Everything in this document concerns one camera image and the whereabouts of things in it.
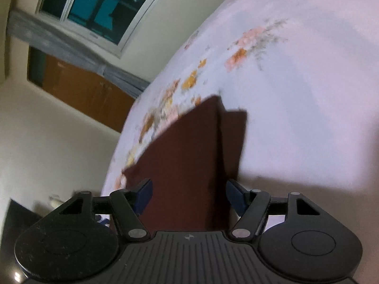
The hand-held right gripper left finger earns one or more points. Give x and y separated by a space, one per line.
142 196

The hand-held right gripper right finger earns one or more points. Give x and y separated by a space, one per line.
237 198

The maroon long-sleeve shirt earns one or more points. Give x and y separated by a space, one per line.
189 165

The small white object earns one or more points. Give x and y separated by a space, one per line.
55 201

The brown wooden door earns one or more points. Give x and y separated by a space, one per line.
88 94

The pink floral bedsheet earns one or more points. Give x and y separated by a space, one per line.
296 94

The dark furniture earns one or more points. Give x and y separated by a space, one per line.
17 242

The grey curtain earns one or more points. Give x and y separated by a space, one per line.
68 51

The glass transom panel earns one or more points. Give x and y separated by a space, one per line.
35 68

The sliding glass window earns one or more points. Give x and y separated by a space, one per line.
100 9

